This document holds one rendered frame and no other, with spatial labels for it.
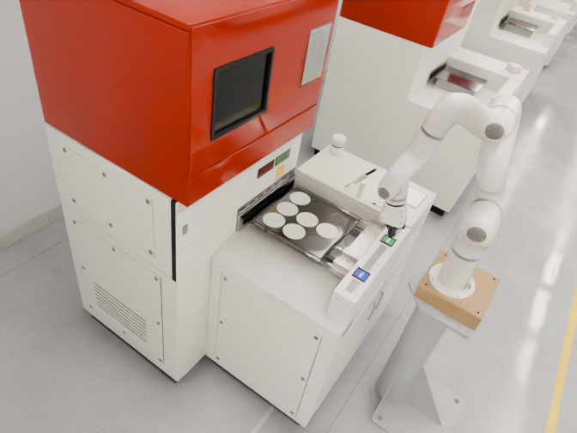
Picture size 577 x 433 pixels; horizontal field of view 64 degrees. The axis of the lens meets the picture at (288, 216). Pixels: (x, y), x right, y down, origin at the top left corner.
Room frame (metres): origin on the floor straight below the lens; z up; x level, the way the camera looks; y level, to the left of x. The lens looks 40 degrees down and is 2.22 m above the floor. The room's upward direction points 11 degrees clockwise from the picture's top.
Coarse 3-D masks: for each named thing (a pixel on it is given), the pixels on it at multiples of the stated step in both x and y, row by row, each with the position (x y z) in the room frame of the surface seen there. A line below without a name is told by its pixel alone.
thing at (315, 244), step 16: (288, 192) 1.77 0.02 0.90; (304, 192) 1.80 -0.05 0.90; (272, 208) 1.63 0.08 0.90; (304, 208) 1.68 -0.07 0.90; (320, 208) 1.70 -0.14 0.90; (336, 208) 1.73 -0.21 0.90; (336, 224) 1.61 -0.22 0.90; (288, 240) 1.44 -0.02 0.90; (304, 240) 1.46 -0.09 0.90; (320, 240) 1.49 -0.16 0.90; (336, 240) 1.50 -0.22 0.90; (320, 256) 1.38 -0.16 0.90
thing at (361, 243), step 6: (366, 228) 1.65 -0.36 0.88; (366, 234) 1.61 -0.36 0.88; (372, 234) 1.62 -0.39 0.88; (360, 240) 1.56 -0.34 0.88; (366, 240) 1.57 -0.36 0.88; (372, 240) 1.57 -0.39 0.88; (354, 246) 1.51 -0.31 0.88; (360, 246) 1.52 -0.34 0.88; (366, 246) 1.53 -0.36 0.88; (360, 252) 1.48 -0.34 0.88; (342, 258) 1.42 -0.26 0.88; (354, 264) 1.40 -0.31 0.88; (330, 270) 1.36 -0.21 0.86; (336, 270) 1.34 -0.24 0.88; (342, 276) 1.33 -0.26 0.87
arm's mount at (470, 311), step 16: (480, 272) 1.47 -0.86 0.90; (432, 288) 1.34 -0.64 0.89; (480, 288) 1.38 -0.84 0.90; (496, 288) 1.40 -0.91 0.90; (432, 304) 1.31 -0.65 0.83; (448, 304) 1.28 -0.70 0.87; (464, 304) 1.28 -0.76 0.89; (480, 304) 1.30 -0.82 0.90; (464, 320) 1.24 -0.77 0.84; (480, 320) 1.22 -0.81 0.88
